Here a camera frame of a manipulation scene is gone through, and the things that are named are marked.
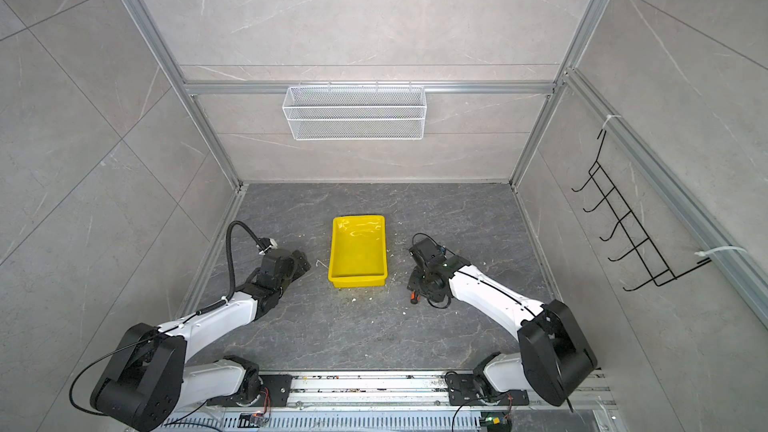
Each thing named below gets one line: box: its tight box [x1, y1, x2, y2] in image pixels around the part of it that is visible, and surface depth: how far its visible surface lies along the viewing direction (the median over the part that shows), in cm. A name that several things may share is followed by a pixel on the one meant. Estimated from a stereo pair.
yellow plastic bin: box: [328, 215, 388, 288], surface depth 100 cm
